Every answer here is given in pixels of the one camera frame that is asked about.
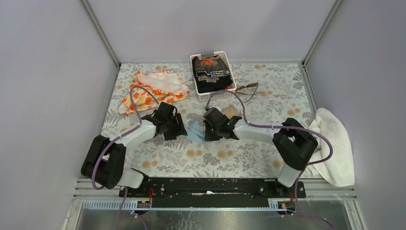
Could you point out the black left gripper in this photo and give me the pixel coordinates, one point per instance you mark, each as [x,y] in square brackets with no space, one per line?
[180,130]

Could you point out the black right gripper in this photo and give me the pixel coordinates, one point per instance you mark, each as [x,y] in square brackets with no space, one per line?
[209,137]

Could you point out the light blue cleaning cloth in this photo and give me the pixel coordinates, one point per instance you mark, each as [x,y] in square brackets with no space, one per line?
[195,133]

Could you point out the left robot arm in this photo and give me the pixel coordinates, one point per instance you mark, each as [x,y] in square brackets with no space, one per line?
[104,162]

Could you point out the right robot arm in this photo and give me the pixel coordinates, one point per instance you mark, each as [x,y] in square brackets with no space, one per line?
[294,144]

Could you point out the brown tinted sunglasses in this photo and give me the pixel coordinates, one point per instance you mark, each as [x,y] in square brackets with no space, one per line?
[249,90]

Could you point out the floral patterned tablecloth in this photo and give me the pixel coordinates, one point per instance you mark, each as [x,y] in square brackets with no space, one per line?
[282,95]

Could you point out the orange floral cloth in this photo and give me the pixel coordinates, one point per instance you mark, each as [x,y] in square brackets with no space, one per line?
[147,90]

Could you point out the black printed folded garment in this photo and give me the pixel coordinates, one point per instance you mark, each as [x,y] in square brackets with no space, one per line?
[211,74]

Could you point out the white towel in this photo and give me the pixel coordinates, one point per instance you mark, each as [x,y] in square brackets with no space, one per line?
[338,170]

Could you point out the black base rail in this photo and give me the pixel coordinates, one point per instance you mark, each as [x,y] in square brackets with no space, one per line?
[214,192]

